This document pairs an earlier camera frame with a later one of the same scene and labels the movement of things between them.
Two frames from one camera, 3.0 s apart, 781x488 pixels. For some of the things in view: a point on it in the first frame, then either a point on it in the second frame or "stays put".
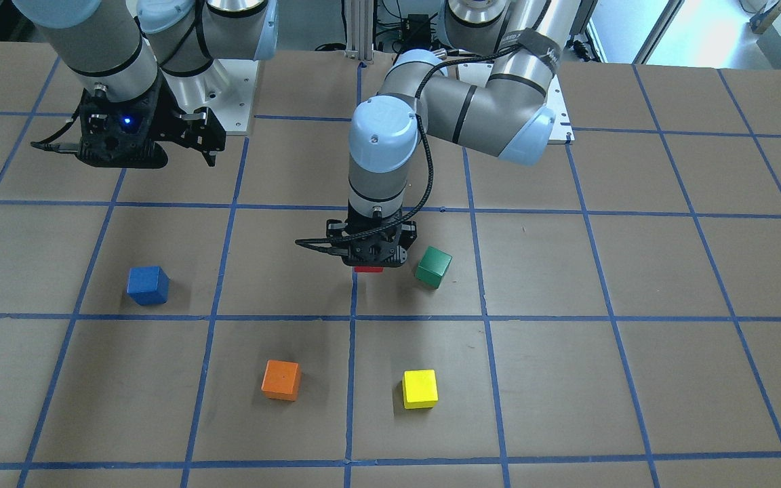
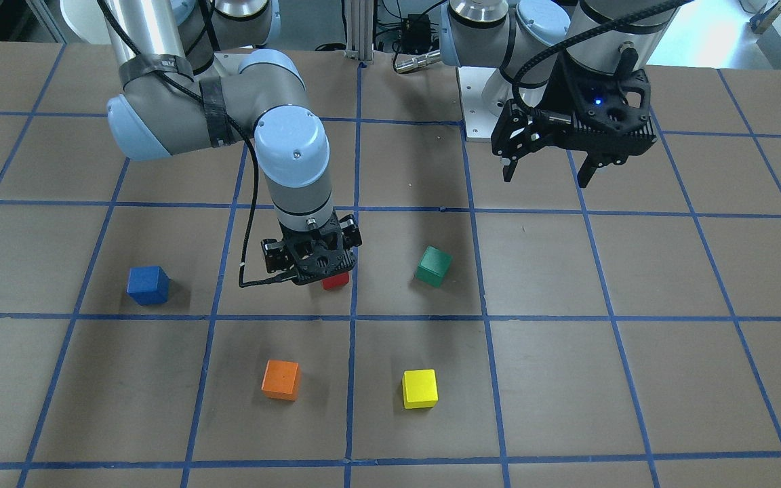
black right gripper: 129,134 -> 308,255
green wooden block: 432,266 stays put
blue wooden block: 148,285 stays put
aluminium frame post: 359,30 stays put
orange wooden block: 281,380 stays put
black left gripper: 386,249 -> 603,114
